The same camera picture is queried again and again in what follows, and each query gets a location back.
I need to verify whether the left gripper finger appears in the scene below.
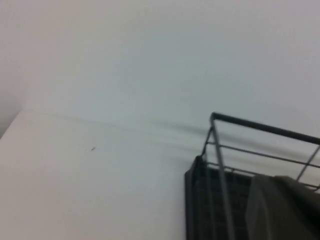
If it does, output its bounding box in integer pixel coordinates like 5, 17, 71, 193
245, 174, 320, 240

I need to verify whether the black plastic drip tray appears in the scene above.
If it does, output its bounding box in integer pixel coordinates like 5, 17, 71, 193
184, 155, 301, 240

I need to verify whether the black wire dish rack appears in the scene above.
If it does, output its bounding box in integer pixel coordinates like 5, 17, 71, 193
201, 111, 320, 240

